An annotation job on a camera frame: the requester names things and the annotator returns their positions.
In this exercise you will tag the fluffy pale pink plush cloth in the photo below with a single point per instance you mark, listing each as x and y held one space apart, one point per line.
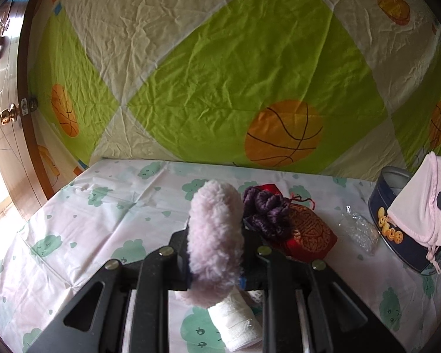
213 235

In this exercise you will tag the purple yarn scrunchie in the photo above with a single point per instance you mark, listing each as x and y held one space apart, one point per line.
264 209

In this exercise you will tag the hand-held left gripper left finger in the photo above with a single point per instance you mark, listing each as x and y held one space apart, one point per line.
176 244

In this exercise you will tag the brass door knob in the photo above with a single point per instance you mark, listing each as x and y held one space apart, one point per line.
9 114

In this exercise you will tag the brown wooden door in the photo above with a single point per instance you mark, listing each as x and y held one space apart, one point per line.
11 161

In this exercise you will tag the dark blue round tin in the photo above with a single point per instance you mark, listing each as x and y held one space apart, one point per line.
380 209

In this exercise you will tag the red embroidered satin pouch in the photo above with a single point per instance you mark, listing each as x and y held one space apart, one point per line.
310 235

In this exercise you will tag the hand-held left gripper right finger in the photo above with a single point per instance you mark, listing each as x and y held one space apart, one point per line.
255 241

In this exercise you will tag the metal door latch plate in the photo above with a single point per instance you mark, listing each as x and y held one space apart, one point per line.
28 105

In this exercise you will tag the basketball print green sheet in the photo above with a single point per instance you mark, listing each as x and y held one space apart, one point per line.
213 62

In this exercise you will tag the clear crumpled plastic wrapper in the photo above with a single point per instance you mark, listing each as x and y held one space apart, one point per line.
360 231

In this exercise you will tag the cloud print white tablecloth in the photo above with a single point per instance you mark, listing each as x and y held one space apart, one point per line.
77 228

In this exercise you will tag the white cloth with pink edging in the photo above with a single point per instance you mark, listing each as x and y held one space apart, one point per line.
235 320

